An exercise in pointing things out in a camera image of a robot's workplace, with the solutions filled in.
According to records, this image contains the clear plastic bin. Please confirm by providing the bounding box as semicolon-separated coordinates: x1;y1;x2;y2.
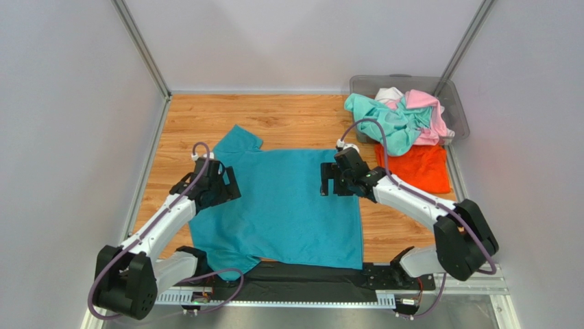
349;74;470;146

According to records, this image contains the left aluminium corner post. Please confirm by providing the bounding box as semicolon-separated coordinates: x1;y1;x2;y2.
112;0;172;101

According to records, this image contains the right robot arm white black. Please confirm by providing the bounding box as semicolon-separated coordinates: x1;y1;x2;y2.
320;147;499;281

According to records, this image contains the teal t shirt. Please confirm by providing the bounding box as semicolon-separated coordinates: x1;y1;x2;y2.
189;126;363;280

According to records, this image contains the folded orange t shirt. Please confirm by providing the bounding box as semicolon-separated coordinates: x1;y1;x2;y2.
374;144;450;194

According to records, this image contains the pink t shirt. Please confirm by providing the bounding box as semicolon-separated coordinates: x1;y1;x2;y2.
382;89;455;145

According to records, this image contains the aluminium corner post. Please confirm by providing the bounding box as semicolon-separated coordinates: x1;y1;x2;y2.
433;0;497;96
112;0;172;101

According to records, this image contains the mint green t shirt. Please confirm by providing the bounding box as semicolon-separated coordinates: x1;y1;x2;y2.
344;93;419;156

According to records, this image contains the right aluminium corner post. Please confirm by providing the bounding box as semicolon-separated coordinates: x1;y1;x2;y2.
433;0;497;96

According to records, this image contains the aluminium front frame rail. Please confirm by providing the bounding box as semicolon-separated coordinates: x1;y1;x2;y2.
154;263;508;313

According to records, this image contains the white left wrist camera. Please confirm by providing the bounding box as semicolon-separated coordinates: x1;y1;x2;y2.
191;152;215;162

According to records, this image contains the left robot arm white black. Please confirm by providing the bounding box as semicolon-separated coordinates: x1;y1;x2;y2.
87;156;241;320

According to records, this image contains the white t shirt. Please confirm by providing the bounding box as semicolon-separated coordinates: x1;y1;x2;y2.
375;87;404;104

